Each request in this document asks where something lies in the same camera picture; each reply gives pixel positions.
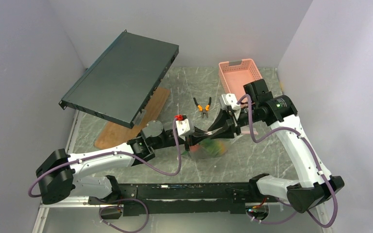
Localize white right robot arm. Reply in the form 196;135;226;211
209;80;345;213

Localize pink plastic basket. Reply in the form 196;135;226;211
218;59;263;98

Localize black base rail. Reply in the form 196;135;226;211
88;182;268;216

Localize orange black pliers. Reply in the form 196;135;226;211
193;97;212;118

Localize dark rack server chassis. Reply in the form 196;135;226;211
59;31;179;129

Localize clear zip top bag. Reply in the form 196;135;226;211
183;132;232;160

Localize wooden base board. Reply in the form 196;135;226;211
95;86;171;150

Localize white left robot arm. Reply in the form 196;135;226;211
28;119;213;205

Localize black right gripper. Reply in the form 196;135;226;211
208;102;259;139

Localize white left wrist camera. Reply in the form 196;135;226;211
174;115;195;137

